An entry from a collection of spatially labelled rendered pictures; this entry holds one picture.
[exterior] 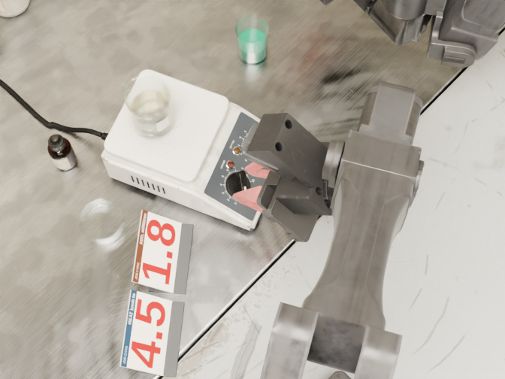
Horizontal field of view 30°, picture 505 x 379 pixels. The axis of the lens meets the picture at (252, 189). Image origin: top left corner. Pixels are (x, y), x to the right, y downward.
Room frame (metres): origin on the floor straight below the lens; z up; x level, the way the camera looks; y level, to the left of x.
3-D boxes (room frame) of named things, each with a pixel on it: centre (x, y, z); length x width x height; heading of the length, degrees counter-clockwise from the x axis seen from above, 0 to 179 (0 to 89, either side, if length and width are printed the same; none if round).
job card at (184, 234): (0.36, 0.11, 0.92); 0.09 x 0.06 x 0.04; 173
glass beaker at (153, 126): (0.50, 0.12, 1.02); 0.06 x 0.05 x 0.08; 65
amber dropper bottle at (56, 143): (0.50, 0.24, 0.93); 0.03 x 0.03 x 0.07
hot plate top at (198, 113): (0.50, 0.10, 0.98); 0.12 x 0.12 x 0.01; 66
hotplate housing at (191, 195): (0.49, 0.08, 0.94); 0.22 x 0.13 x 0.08; 66
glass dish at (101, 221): (0.41, 0.19, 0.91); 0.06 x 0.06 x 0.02
